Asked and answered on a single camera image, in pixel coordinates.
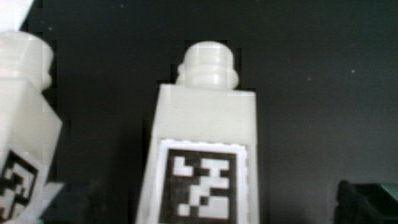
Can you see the white table leg centre right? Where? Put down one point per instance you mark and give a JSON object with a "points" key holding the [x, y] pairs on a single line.
{"points": [[29, 126]]}

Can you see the white table leg with tag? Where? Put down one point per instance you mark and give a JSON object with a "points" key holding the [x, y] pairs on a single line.
{"points": [[200, 189]]}

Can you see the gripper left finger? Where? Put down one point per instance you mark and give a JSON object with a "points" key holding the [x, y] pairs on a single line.
{"points": [[68, 205]]}

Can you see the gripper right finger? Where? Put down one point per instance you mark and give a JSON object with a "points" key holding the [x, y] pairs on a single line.
{"points": [[367, 203]]}

